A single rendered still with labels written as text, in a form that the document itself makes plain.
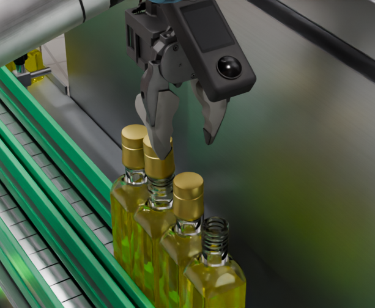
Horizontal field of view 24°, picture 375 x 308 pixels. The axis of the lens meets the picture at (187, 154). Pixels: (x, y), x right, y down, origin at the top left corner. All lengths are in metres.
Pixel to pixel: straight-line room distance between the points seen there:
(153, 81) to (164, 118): 0.05
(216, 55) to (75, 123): 0.80
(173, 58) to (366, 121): 0.20
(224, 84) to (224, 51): 0.04
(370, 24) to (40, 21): 0.35
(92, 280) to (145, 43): 0.41
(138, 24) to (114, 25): 0.51
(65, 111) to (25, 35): 1.00
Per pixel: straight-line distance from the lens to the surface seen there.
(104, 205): 1.35
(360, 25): 0.87
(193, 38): 0.84
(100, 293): 1.20
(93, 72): 1.54
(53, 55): 3.67
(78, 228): 1.25
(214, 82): 0.82
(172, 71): 0.88
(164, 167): 1.01
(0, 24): 0.63
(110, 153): 1.52
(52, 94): 1.69
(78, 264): 1.24
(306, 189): 1.01
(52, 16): 0.64
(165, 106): 0.91
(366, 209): 0.94
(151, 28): 0.89
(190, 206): 0.98
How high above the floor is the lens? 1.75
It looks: 35 degrees down
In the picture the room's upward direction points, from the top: straight up
